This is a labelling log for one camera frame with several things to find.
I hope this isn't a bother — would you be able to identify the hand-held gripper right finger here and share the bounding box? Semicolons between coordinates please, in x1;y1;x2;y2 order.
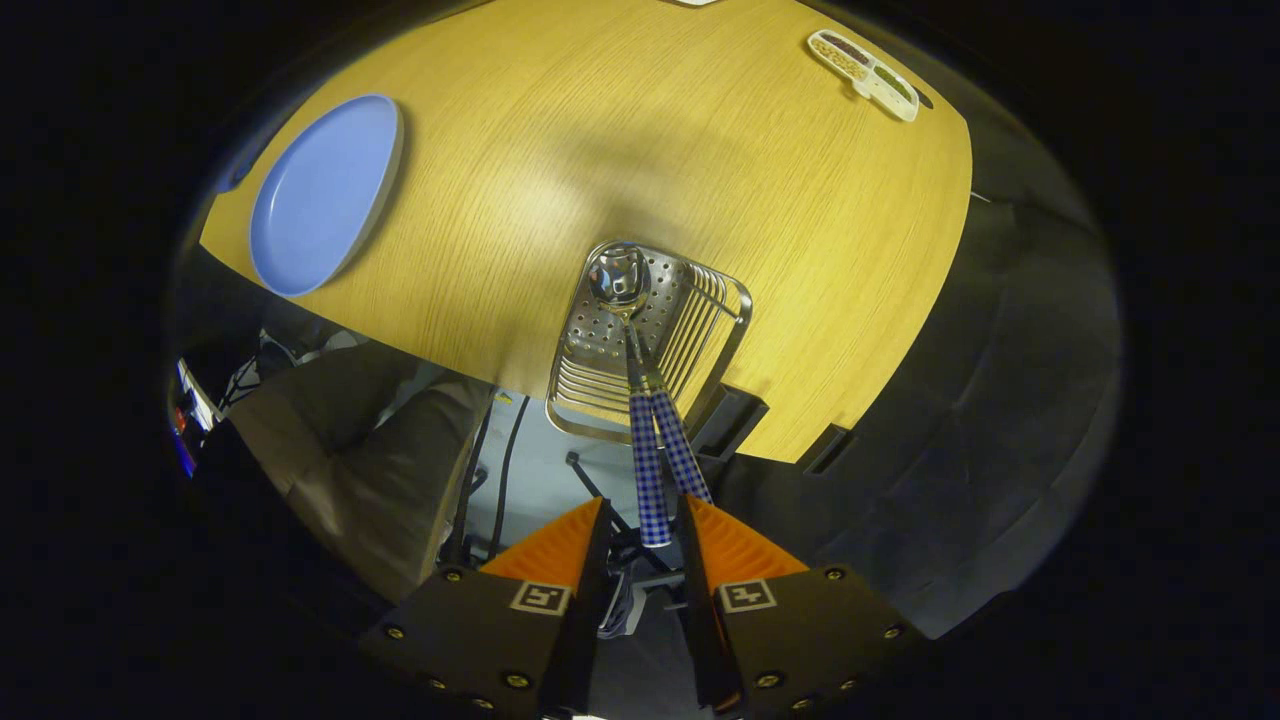
676;490;929;719

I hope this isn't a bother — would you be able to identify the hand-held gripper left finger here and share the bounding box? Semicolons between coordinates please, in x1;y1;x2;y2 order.
358;495;613;719

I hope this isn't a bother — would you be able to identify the spoon with checked handle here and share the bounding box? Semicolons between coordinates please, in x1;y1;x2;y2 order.
588;243;674;549

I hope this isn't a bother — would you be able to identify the fork with checked handle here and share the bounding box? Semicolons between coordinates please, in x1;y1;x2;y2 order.
640;350;714;504

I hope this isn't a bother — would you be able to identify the black table clamp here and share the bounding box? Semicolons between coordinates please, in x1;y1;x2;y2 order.
690;385;771;463
800;425;857;476

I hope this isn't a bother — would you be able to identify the person's trousered leg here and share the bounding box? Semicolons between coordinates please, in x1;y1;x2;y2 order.
290;378;496;603
225;345;426;501

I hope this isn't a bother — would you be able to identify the white edged device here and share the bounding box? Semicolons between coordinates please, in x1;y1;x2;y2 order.
170;355;228;478

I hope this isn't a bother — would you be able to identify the blue round plate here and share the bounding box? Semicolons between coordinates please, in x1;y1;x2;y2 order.
248;94;406;298

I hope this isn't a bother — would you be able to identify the blue folded cloth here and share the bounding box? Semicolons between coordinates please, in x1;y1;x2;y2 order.
213;150;257;194

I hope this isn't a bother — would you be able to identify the white divided bean dish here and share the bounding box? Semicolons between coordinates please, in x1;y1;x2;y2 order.
807;29;921;123

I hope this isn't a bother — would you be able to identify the black floor cable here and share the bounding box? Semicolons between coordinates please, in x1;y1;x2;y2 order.
488;395;529;561
445;400;493;563

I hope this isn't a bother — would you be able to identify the metal wire basket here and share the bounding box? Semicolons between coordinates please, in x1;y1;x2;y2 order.
545;240;754;444

